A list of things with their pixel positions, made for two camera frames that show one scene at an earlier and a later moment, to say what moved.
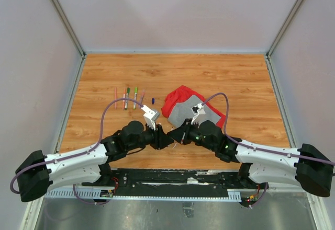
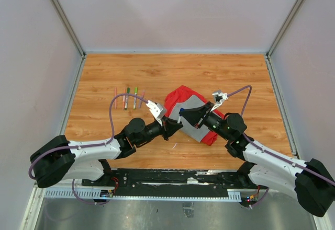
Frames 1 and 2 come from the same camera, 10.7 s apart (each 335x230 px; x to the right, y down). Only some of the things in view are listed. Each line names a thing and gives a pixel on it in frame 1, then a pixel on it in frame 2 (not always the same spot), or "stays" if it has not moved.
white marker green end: x=135 y=97 stays
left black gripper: x=161 y=140 -> x=169 y=127
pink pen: x=115 y=98 stays
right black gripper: x=177 y=134 -> x=195 y=116
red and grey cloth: x=178 y=107 stays
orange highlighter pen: x=124 y=96 stays
